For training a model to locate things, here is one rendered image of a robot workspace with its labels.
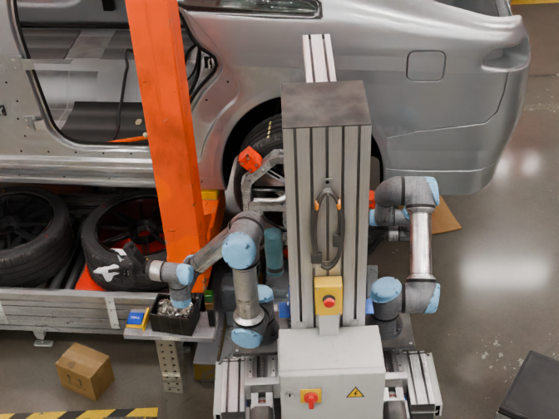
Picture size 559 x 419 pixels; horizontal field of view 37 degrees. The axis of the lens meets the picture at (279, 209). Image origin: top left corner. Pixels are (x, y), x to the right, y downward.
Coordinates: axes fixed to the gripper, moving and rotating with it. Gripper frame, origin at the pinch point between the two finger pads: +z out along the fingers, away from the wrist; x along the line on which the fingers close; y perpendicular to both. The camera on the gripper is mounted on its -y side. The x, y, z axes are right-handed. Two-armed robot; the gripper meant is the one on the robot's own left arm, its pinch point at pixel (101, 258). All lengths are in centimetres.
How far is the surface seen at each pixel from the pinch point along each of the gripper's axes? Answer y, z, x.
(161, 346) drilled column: 83, 2, 49
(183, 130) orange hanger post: -29, -15, 55
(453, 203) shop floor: 93, -126, 233
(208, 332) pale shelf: 72, -21, 52
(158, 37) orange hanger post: -70, -11, 49
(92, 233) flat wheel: 60, 58, 102
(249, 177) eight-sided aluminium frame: 11, -32, 93
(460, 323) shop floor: 108, -136, 129
